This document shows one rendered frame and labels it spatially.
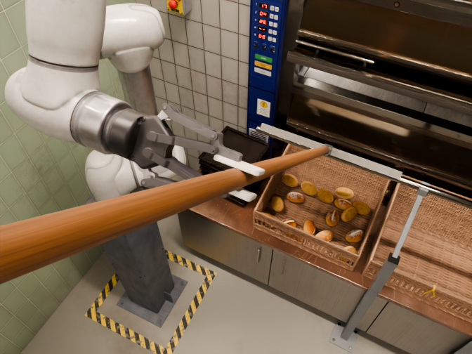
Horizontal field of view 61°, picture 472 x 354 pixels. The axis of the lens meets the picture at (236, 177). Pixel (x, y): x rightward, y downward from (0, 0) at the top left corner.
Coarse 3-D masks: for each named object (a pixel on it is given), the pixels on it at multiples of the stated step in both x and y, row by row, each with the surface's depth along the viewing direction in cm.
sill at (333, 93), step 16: (304, 80) 196; (336, 96) 190; (352, 96) 188; (368, 96) 188; (384, 112) 184; (400, 112) 181; (416, 112) 181; (432, 128) 178; (448, 128) 175; (464, 128) 175
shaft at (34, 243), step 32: (288, 160) 82; (160, 192) 35; (192, 192) 40; (224, 192) 49; (32, 224) 23; (64, 224) 24; (96, 224) 27; (128, 224) 30; (0, 256) 20; (32, 256) 22; (64, 256) 25
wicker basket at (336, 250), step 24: (288, 144) 216; (312, 168) 222; (264, 192) 205; (288, 192) 226; (360, 192) 216; (384, 192) 197; (264, 216) 200; (288, 216) 217; (312, 216) 216; (360, 216) 216; (288, 240) 206; (312, 240) 195; (336, 240) 207; (360, 240) 207; (336, 264) 198
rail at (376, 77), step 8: (296, 56) 168; (304, 56) 166; (312, 56) 166; (320, 64) 165; (328, 64) 163; (336, 64) 162; (352, 72) 161; (360, 72) 159; (368, 72) 159; (376, 80) 158; (384, 80) 156; (392, 80) 156; (408, 88) 154; (416, 88) 153; (424, 88) 152; (432, 96) 152; (440, 96) 150; (448, 96) 149; (464, 104) 148
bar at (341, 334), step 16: (256, 128) 176; (336, 160) 166; (384, 176) 160; (432, 192) 154; (448, 192) 153; (416, 208) 158; (400, 240) 160; (384, 272) 166; (368, 304) 191; (336, 320) 239; (352, 320) 211; (336, 336) 233; (352, 336) 233; (352, 352) 228; (464, 352) 181
